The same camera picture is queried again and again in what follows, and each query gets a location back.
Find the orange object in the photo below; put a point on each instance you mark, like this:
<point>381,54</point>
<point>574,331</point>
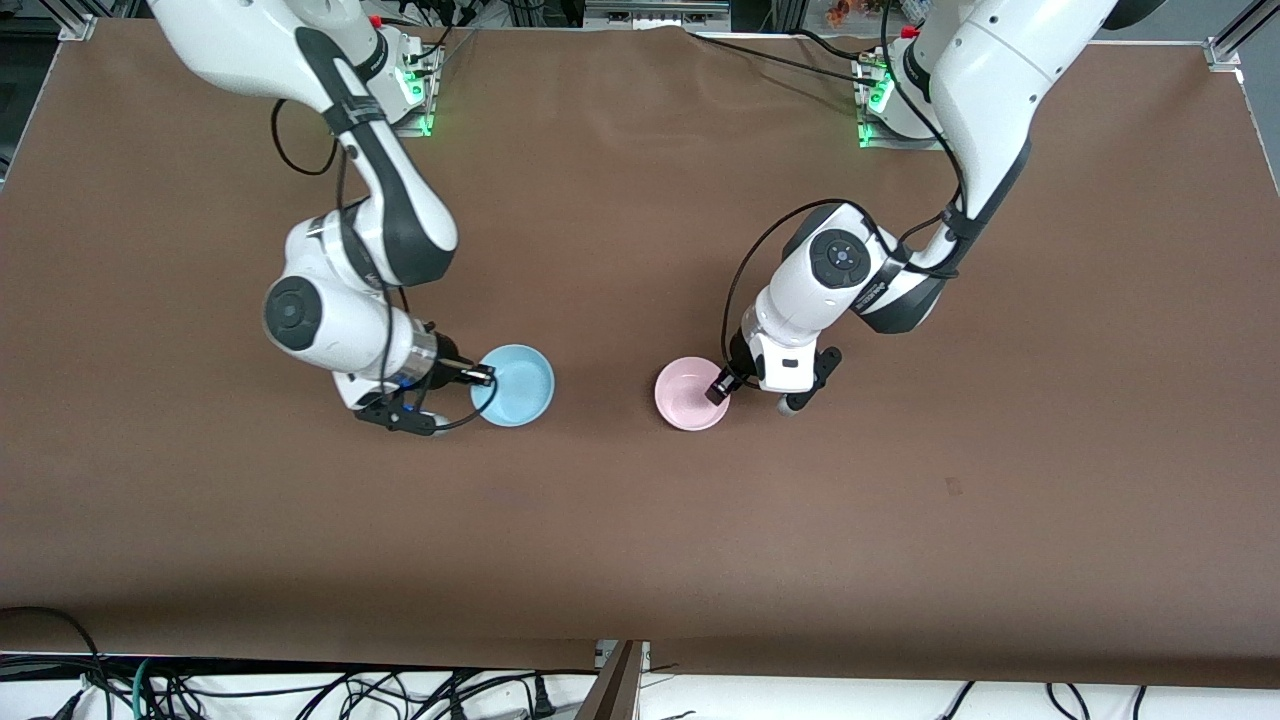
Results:
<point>850,10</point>

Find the brown table cover cloth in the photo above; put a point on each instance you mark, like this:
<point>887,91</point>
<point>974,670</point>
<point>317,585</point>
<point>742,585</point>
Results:
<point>600,250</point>

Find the light blue bowl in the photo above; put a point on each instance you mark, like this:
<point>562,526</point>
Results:
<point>513,385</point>

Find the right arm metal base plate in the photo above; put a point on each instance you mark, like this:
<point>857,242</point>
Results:
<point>425,125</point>

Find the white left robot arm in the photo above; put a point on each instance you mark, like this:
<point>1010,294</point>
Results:
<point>990,80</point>

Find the aluminium frame profile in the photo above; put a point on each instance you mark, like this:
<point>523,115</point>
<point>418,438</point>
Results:
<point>615,685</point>

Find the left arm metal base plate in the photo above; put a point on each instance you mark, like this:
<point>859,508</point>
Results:
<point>870,140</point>

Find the pink bowl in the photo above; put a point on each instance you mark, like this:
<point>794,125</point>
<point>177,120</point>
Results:
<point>688,395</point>

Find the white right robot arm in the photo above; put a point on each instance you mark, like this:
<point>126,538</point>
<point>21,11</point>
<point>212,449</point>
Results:
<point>330,320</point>

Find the aluminium corner bracket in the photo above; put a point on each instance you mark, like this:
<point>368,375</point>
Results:
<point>78,27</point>
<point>1225,45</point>

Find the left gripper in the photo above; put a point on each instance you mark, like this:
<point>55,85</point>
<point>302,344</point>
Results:
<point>738,356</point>

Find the white power strip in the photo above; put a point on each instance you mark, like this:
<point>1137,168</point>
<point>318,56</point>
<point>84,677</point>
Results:
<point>655,10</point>

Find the black power plug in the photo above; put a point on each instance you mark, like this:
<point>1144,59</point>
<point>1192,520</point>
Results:
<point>541,695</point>

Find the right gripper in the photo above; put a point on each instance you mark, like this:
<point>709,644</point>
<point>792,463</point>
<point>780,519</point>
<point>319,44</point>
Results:
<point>449,363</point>

